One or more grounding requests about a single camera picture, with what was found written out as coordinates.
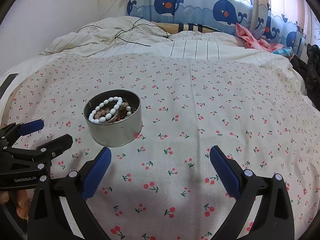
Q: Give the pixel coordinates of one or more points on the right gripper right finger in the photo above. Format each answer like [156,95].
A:
[274,218]

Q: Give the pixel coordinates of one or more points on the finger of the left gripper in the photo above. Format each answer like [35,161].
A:
[47,151]
[13,131]

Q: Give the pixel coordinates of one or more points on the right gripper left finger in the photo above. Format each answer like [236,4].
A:
[47,219]

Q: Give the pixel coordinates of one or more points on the left hand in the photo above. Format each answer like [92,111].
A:
[21,200]

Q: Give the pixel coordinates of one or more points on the round silver tin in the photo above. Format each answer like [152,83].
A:
[114,117]

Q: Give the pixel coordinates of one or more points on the cherry print bed sheet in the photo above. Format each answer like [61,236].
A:
[162,185]

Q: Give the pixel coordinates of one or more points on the white striped duvet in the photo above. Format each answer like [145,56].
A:
[126,35]

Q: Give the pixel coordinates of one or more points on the black jacket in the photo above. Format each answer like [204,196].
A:
[309,72]

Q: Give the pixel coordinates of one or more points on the striped tan pillow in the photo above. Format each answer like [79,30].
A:
[174,28]

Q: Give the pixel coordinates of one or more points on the pink cloth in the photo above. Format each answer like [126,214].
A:
[252,43]

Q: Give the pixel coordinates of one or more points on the whale print curtain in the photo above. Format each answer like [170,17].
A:
[288,22]

